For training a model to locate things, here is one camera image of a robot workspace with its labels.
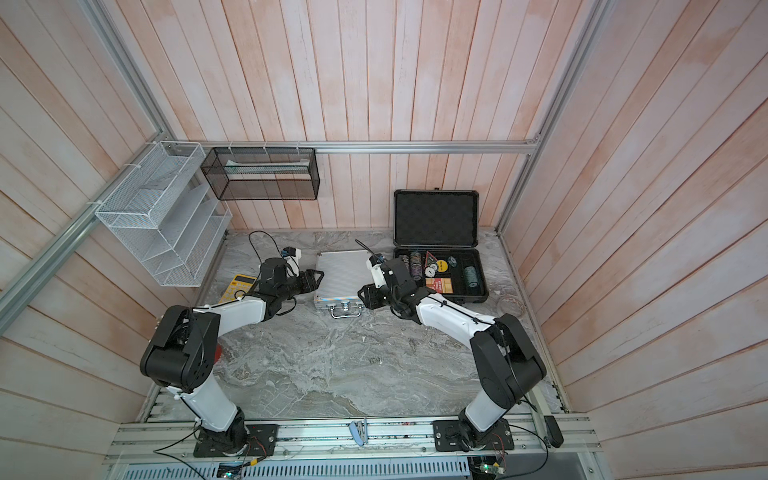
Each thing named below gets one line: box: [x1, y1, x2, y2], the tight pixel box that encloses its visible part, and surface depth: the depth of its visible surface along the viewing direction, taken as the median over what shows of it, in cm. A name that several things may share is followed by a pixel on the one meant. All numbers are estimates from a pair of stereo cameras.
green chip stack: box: [464, 266, 478, 288], surface depth 106 cm
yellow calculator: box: [218, 274, 257, 304], surface depth 103 cm
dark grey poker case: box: [393, 188, 489, 302], surface depth 110 cm
